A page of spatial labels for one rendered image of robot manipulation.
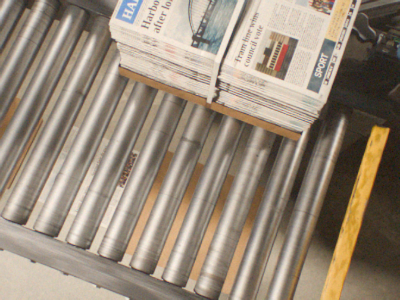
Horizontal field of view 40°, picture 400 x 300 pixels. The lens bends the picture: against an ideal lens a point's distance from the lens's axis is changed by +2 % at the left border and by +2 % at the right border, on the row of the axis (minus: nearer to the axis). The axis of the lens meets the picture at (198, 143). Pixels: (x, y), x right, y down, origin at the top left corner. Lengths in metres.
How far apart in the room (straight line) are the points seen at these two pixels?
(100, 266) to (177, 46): 0.43
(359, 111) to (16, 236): 0.71
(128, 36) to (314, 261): 1.19
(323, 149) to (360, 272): 0.89
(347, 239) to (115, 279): 0.43
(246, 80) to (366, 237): 1.15
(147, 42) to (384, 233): 1.28
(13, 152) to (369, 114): 0.71
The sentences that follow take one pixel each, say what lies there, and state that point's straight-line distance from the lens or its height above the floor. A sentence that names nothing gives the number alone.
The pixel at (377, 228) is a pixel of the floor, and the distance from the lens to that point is 1.96.
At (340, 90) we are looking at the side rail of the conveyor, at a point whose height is 0.80.
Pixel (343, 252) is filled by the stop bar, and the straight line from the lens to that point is 1.05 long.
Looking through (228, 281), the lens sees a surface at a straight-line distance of 1.83.
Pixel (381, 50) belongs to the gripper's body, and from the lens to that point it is 1.13.
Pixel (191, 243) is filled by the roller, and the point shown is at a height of 0.80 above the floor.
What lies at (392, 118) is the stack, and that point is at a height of 0.22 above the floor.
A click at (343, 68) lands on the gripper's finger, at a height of 0.81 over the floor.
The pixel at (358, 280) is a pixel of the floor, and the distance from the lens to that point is 1.92.
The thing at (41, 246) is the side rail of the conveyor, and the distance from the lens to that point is 1.05.
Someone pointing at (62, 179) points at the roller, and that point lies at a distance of 1.06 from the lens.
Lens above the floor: 1.82
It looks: 75 degrees down
